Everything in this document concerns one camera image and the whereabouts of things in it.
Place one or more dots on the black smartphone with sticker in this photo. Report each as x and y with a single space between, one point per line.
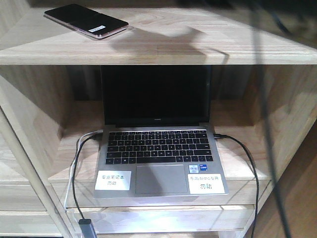
87 21

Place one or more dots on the wooden desk shelf unit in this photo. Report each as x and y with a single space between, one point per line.
40 119

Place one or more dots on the silver laptop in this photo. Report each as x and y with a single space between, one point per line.
158 139

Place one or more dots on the grey usb adapter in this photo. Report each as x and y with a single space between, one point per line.
87 228

